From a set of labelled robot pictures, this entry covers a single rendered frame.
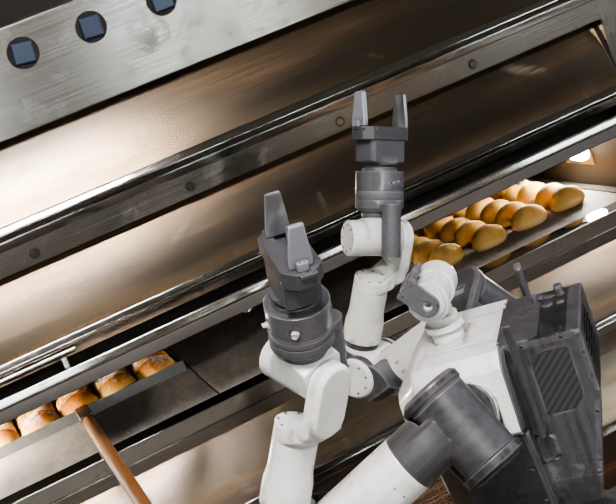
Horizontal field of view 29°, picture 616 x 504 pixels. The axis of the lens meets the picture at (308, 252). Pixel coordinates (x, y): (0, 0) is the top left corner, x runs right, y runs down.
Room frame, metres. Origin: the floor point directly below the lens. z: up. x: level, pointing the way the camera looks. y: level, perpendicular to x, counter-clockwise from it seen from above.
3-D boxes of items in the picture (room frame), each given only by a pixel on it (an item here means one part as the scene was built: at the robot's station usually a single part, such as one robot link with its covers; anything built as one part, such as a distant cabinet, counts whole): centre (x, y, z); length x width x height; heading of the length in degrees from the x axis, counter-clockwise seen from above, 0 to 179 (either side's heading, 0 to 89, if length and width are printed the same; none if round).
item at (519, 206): (3.17, -0.43, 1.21); 0.61 x 0.48 x 0.06; 15
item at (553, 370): (1.73, -0.22, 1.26); 0.34 x 0.30 x 0.36; 161
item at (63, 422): (2.93, 0.70, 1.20); 0.55 x 0.36 x 0.03; 106
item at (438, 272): (1.76, -0.16, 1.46); 0.10 x 0.07 x 0.09; 161
